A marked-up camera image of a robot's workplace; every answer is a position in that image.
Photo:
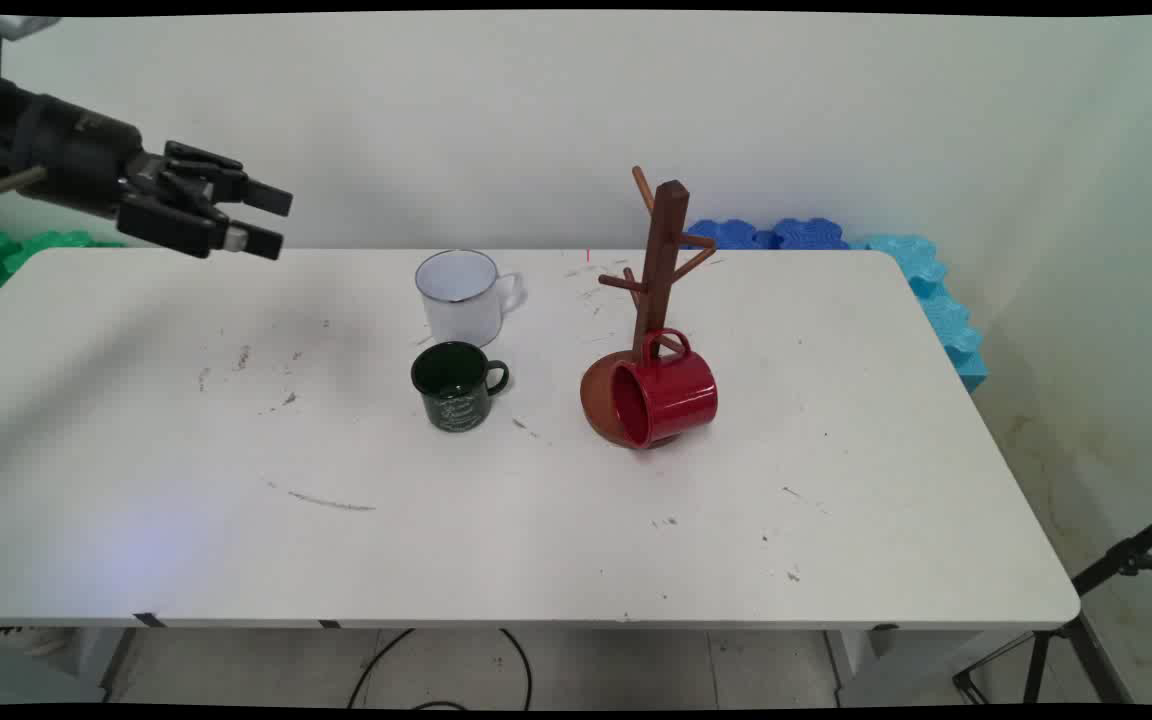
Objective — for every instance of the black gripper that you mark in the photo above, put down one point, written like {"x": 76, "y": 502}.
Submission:
{"x": 86, "y": 155}

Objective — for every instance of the red speckled enamel mug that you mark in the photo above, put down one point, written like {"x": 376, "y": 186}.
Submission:
{"x": 681, "y": 395}

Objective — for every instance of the green foam mat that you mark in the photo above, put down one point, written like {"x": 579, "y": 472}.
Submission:
{"x": 6, "y": 255}

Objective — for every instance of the white enamel mug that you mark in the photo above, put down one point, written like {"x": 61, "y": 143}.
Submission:
{"x": 461, "y": 315}

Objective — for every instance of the dark green enamel mug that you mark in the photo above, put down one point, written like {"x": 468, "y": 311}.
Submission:
{"x": 456, "y": 402}

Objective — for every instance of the white table leg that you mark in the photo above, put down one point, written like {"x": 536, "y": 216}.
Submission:
{"x": 896, "y": 665}
{"x": 101, "y": 660}

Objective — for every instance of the brown wooden mug tree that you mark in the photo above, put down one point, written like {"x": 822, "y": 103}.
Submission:
{"x": 669, "y": 230}

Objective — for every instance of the dark blue foam mat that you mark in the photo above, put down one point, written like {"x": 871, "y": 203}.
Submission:
{"x": 811, "y": 234}
{"x": 731, "y": 235}

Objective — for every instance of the light blue foam mat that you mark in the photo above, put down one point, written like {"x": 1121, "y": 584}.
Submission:
{"x": 941, "y": 300}

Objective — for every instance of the black tripod stand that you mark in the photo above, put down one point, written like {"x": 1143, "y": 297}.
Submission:
{"x": 1126, "y": 555}

